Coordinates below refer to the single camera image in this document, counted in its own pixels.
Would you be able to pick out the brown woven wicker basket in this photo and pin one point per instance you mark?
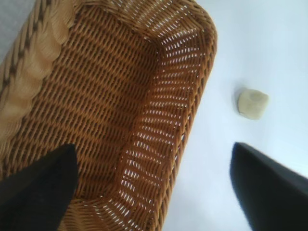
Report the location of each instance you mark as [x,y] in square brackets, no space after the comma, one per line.
[108,96]

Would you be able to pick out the pale round egg yolk pastry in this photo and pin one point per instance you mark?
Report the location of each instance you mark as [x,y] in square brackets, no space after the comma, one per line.
[252,103]

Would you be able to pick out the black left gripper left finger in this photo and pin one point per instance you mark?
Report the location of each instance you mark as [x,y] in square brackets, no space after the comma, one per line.
[36,192]

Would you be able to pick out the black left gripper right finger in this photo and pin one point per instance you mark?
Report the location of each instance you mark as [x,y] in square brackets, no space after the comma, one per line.
[272,192]

